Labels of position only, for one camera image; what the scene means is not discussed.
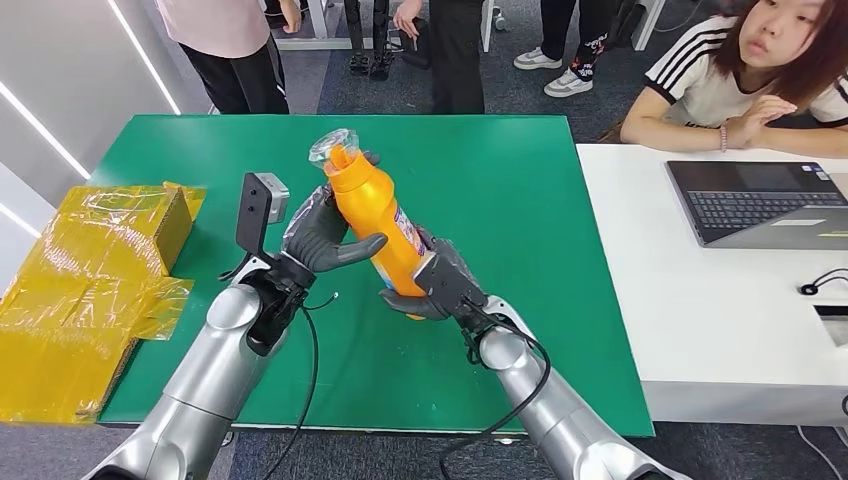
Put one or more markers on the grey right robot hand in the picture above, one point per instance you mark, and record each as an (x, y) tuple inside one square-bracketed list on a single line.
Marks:
[(450, 278)]

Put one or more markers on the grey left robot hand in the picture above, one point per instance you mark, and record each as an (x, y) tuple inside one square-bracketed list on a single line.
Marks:
[(314, 232)]

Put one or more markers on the orange plastic bottle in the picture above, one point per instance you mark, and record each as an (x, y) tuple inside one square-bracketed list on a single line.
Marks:
[(371, 205)]

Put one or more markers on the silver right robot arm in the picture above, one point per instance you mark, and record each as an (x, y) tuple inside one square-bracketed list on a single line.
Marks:
[(563, 424)]

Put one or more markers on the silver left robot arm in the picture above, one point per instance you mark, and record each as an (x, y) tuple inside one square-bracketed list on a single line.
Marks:
[(212, 371)]

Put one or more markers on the green table mat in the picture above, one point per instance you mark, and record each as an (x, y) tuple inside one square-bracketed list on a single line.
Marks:
[(497, 199)]

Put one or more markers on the standing person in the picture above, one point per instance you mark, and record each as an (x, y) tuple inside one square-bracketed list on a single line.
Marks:
[(583, 40), (457, 66), (232, 66)]

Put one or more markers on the black robot legs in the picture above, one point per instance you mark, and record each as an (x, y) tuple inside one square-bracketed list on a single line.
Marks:
[(379, 40)]

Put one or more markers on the black handheld device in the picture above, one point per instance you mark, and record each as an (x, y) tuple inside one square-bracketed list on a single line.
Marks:
[(416, 46)]

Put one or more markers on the yellow taped cardboard box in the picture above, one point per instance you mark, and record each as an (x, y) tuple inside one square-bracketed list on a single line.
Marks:
[(86, 298)]

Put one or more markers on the white desk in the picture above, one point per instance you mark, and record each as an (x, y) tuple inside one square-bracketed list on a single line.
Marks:
[(696, 318)]

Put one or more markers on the dark grey laptop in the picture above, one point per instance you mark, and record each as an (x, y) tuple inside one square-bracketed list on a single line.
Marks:
[(748, 205)]

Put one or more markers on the seated person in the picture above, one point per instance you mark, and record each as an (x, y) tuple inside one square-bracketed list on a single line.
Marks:
[(696, 73)]

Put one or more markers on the white desk leg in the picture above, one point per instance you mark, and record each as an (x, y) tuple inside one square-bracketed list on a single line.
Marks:
[(648, 23)]

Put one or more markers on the white metal frame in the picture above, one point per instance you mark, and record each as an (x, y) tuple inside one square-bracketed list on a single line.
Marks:
[(318, 26)]

